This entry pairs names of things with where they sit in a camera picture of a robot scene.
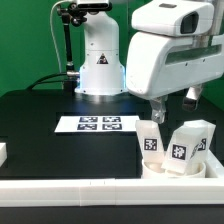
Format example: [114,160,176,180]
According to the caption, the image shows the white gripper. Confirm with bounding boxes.
[126,0,224,124]

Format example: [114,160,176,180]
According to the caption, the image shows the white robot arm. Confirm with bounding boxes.
[77,0,224,123]

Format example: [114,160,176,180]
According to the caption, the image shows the white round stool seat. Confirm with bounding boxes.
[141,161,206,179]

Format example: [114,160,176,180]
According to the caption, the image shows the white block at left edge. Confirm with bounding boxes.
[0,143,7,167]

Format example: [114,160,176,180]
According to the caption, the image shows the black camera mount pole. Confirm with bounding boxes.
[57,3,87,93]

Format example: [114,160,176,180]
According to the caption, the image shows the white cable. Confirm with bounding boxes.
[49,0,72,74]

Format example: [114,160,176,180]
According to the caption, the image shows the white marker sheet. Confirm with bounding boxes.
[55,115,139,133]

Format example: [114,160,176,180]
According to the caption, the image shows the white L-shaped fence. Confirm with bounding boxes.
[0,153,224,207]

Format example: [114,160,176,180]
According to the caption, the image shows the black cables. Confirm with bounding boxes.
[26,73,80,91]

